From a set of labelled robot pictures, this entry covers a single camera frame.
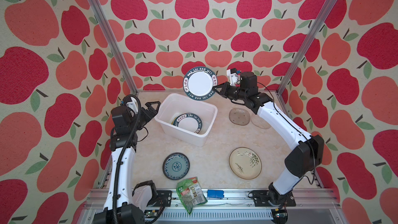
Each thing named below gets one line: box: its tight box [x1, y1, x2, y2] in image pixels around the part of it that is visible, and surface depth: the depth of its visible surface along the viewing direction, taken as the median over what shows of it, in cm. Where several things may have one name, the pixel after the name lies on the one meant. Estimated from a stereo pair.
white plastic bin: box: [154, 93, 218, 148], surface depth 97 cm
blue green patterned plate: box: [162, 151, 191, 181], surface depth 86 cm
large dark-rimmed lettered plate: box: [171, 112, 204, 135], surface depth 101 cm
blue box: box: [206, 189, 225, 200], surface depth 77 cm
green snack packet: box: [175, 176, 208, 215], surface depth 76 cm
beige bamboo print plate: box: [229, 146, 263, 180], surface depth 87 cm
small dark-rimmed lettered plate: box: [182, 66, 218, 102], surface depth 79 cm
